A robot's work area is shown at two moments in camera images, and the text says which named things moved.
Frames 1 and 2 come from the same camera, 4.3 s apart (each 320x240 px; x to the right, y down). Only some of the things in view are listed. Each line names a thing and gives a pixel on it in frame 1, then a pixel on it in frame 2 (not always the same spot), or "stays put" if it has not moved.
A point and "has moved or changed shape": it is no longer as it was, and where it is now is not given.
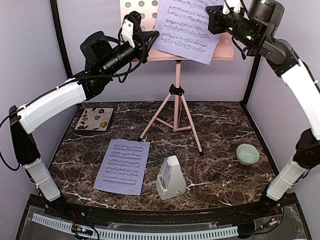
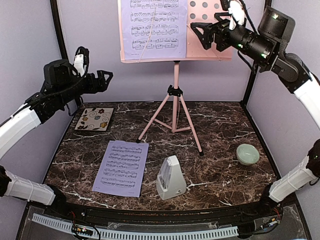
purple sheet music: [182, 28] has moved or changed shape
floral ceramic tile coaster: [95, 119] stays put
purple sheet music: [124, 167] stays put
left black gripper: [149, 37] → [102, 85]
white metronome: [171, 181] stays put
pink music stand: [174, 112] → [198, 11]
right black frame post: [250, 78] stays put
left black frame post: [56, 19] stays put
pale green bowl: [247, 154] stays put
